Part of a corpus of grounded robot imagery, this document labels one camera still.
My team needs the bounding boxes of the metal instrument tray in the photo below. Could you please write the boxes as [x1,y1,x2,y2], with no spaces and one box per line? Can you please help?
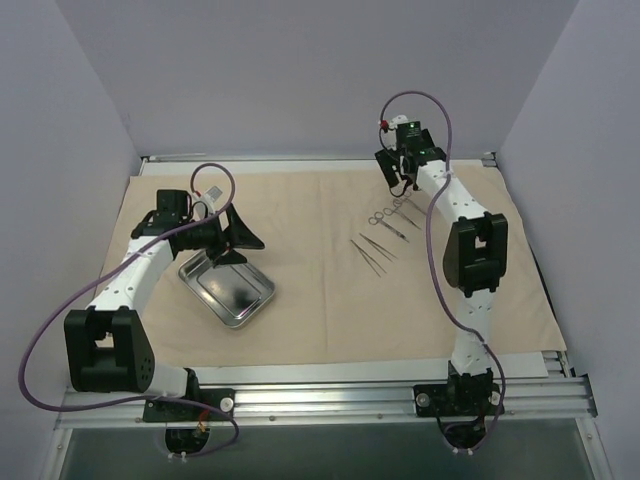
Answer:
[177,251,276,329]

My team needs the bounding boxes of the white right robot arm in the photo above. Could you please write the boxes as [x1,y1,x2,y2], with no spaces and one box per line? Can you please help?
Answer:
[375,147,508,413]

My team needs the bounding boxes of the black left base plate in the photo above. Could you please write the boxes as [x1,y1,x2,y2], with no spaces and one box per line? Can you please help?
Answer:
[142,387,236,423]

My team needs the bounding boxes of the beige cloth wrap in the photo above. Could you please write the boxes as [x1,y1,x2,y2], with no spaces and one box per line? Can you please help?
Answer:
[79,167,569,369]

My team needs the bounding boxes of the steel surgical scissors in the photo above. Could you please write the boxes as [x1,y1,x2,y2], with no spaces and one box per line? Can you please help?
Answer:
[368,211,409,242]

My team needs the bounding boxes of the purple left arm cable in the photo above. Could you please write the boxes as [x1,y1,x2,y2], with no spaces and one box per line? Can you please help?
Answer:
[18,162,241,457]

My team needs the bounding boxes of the aluminium mounting rail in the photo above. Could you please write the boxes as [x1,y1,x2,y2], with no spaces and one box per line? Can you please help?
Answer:
[54,375,599,429]

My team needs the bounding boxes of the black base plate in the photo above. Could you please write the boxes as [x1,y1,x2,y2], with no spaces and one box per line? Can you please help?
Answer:
[412,383,505,418]
[142,387,236,423]

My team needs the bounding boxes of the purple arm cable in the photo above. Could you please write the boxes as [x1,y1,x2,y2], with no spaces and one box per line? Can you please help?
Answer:
[18,162,241,457]
[379,90,505,446]

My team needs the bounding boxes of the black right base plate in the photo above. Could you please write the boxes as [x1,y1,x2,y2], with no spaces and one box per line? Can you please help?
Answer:
[412,383,505,418]

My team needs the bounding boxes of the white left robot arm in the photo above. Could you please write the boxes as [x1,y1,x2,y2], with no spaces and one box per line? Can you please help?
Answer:
[64,189,265,419]

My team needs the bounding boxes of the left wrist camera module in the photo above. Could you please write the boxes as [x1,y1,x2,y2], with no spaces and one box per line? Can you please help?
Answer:
[200,186,223,204]

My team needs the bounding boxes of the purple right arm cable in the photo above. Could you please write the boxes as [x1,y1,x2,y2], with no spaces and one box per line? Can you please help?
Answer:
[379,90,505,446]

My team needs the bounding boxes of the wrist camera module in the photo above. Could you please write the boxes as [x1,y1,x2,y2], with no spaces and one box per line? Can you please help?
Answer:
[200,186,223,204]
[394,120,435,154]

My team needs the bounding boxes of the steel tweezers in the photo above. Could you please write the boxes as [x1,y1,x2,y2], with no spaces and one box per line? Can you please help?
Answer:
[359,233,397,261]
[350,239,386,277]

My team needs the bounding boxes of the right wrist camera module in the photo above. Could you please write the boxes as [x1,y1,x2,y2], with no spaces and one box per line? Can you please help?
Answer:
[394,120,435,154]

